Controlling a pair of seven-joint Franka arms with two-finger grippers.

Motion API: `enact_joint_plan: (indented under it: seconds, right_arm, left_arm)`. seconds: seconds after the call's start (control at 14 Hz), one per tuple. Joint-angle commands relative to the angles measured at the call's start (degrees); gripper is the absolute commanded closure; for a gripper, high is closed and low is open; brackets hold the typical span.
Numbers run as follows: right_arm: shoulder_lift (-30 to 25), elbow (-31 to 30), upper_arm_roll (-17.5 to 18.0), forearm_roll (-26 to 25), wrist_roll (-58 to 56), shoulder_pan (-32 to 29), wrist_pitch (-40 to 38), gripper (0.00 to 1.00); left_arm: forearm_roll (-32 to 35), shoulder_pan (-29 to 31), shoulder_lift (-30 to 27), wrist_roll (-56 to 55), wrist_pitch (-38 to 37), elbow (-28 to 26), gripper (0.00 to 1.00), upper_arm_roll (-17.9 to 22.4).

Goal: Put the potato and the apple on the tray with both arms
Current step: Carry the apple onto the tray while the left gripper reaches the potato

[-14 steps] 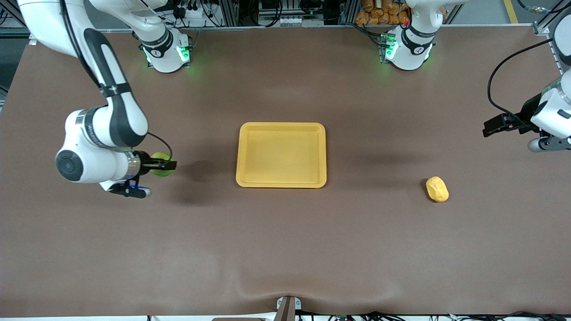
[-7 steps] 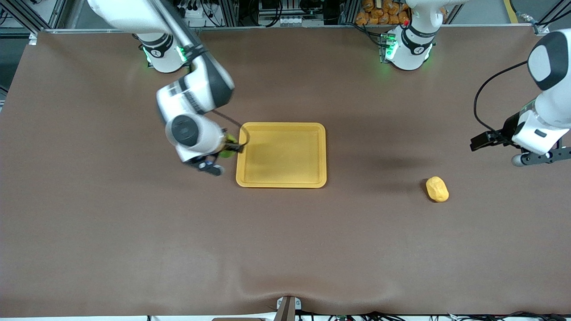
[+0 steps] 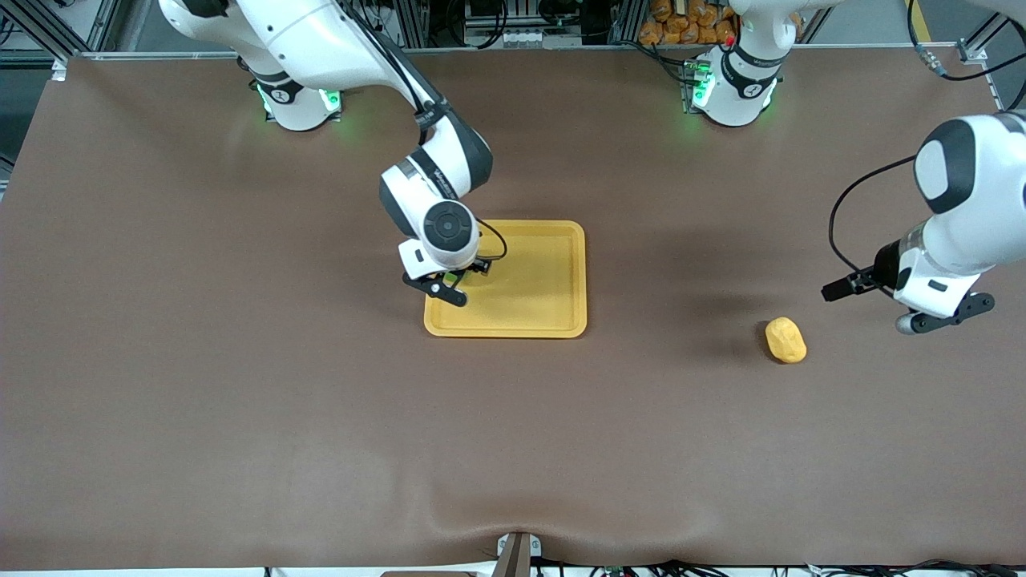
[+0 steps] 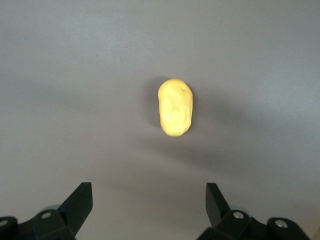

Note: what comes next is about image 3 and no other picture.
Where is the yellow potato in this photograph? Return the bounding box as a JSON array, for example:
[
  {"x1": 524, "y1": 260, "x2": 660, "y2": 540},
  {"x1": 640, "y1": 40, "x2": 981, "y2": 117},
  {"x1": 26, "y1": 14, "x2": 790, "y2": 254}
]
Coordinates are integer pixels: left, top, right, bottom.
[{"x1": 765, "y1": 317, "x2": 808, "y2": 365}]

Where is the aluminium frame post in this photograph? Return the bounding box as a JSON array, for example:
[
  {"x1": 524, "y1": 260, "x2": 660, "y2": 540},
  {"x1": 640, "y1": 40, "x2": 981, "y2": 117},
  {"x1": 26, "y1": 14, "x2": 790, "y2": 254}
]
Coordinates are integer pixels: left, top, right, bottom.
[
  {"x1": 28, "y1": 0, "x2": 121, "y2": 59},
  {"x1": 958, "y1": 16, "x2": 1026, "y2": 67}
]

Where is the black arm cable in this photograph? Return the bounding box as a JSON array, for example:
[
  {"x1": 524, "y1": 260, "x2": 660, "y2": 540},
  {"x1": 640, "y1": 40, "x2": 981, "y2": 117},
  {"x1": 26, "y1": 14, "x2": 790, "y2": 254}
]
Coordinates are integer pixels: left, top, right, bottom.
[
  {"x1": 341, "y1": 0, "x2": 508, "y2": 264},
  {"x1": 828, "y1": 0, "x2": 1026, "y2": 277}
]

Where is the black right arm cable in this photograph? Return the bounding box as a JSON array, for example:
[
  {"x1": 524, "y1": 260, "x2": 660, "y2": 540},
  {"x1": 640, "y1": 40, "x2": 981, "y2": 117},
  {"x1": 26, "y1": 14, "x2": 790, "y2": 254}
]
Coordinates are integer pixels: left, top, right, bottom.
[{"x1": 341, "y1": 0, "x2": 508, "y2": 264}]

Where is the bag of orange buns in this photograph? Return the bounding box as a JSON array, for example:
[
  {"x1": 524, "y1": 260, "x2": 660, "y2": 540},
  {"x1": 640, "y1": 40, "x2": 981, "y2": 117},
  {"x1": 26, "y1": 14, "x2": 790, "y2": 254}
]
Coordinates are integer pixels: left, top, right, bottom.
[{"x1": 639, "y1": 0, "x2": 738, "y2": 46}]

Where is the brown table mat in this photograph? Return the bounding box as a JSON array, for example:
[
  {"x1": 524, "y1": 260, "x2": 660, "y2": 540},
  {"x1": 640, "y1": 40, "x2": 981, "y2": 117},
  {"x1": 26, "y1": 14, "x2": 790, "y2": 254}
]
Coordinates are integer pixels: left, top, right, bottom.
[{"x1": 0, "y1": 44, "x2": 1026, "y2": 571}]

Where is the yellow plastic tray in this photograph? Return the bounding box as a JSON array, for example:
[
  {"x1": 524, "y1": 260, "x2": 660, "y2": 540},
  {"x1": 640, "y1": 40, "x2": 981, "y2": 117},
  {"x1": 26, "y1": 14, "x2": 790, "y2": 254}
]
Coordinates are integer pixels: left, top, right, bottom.
[{"x1": 423, "y1": 219, "x2": 588, "y2": 339}]

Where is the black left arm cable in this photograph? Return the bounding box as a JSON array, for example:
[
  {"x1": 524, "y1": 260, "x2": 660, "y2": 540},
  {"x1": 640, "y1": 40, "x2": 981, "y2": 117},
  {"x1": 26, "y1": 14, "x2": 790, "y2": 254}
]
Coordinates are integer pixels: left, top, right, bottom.
[{"x1": 828, "y1": 0, "x2": 1026, "y2": 277}]

